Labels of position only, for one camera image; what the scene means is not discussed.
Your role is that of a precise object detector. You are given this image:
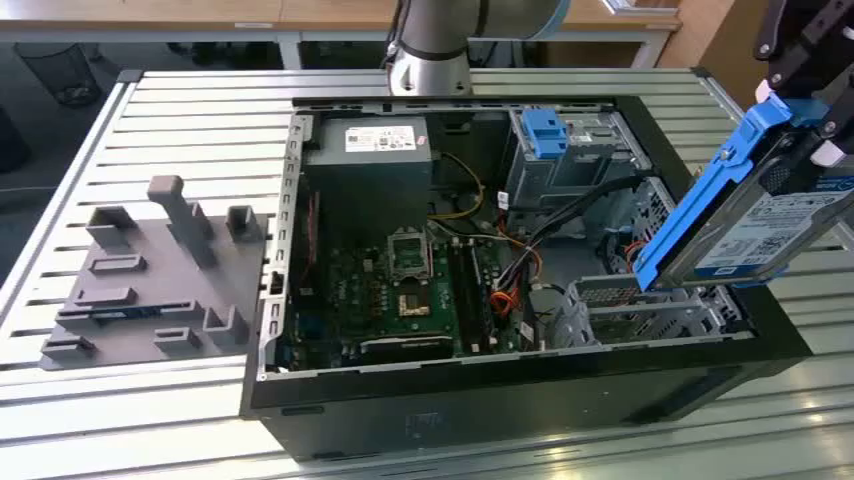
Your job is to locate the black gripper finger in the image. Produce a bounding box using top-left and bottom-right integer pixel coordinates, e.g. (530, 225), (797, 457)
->
(800, 0), (854, 168)
(753, 0), (826, 97)

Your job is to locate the hard disk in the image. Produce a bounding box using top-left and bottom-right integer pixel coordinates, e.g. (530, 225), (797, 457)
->
(632, 92), (854, 294)

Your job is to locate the metal disk bay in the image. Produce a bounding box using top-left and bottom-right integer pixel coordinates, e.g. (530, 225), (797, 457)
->
(565, 273), (757, 347)

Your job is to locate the black RAM slot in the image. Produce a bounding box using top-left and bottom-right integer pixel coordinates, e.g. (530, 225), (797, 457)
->
(467, 238), (499, 351)
(447, 238), (473, 354)

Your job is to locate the wooden cabinet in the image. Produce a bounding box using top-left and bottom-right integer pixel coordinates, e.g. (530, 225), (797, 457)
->
(657, 0), (773, 84)

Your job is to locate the blue drive carrier latch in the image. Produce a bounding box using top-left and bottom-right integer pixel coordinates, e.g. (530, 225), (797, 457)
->
(523, 108), (570, 161)

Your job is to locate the metal drive cage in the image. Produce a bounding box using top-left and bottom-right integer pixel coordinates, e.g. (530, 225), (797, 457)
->
(505, 108), (654, 214)

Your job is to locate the round gray speaker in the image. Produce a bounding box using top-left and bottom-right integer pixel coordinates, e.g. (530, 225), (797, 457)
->
(529, 283), (570, 324)

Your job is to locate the gray power supply unit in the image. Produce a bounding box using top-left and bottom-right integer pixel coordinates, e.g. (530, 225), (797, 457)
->
(303, 115), (437, 214)

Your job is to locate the metal socket cover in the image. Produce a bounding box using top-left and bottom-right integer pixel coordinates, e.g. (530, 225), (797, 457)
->
(387, 227), (435, 282)

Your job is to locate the CPU socket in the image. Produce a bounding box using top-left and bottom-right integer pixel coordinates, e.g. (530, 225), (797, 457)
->
(397, 282), (434, 319)

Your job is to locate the green motherboard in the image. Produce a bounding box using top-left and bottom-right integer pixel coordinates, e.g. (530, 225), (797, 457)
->
(293, 219), (535, 360)

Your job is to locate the black graphics card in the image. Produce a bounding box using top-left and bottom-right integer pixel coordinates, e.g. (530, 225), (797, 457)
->
(358, 333), (458, 364)

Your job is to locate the black PC case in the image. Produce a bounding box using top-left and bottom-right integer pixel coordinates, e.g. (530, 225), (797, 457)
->
(238, 93), (814, 462)

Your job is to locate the wooden desk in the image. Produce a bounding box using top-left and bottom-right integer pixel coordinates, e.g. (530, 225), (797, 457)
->
(0, 0), (684, 71)

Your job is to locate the gray parts rack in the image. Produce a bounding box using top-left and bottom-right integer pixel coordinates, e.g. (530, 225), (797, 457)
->
(38, 174), (275, 372)

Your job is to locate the black mesh waste basket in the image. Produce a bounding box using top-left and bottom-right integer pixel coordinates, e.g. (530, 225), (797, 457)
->
(12, 42), (103, 107)

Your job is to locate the dark RAM stick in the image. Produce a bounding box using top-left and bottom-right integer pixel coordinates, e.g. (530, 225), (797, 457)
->
(87, 310), (161, 322)

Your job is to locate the black disk wire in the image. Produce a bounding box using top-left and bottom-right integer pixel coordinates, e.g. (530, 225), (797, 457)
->
(523, 175), (646, 250)

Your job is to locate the yellow wire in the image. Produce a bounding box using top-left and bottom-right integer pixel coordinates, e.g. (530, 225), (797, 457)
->
(429, 151), (487, 221)

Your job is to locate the multicoloured wire bundle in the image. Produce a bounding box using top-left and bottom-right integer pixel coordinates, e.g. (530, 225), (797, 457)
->
(431, 227), (546, 292)

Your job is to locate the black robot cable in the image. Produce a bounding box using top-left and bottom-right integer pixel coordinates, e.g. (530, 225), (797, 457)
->
(381, 0), (417, 71)

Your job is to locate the orange wire bundle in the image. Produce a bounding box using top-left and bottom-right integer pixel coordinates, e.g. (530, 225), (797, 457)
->
(489, 291), (530, 315)

